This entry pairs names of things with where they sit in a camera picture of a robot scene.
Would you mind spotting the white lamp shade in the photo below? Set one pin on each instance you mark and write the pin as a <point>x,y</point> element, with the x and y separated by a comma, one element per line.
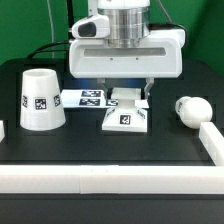
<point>41,105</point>

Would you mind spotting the white front fence bar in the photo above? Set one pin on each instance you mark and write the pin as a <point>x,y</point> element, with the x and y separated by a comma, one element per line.
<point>111,179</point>

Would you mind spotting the white marker sheet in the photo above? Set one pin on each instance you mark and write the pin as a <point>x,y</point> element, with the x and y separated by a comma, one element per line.
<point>86,99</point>

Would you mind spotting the white lamp bulb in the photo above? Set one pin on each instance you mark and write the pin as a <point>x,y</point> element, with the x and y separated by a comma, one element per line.
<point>193,111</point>

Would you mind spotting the white left fence bar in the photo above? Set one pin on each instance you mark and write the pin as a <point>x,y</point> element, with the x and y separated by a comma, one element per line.
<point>2,132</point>

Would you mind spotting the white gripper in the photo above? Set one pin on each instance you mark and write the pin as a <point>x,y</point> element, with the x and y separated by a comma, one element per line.
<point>158,55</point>

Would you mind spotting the white lamp base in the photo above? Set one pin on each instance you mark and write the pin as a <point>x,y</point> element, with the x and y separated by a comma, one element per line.
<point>125,117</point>

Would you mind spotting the white right fence bar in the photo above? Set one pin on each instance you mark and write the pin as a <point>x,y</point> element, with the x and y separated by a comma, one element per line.
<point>213,141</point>

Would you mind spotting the white fence bar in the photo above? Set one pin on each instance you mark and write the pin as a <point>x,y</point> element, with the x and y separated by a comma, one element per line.
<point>111,179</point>
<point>2,132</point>
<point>213,141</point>

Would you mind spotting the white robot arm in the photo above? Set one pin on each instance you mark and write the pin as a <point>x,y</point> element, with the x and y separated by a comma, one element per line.
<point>116,41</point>

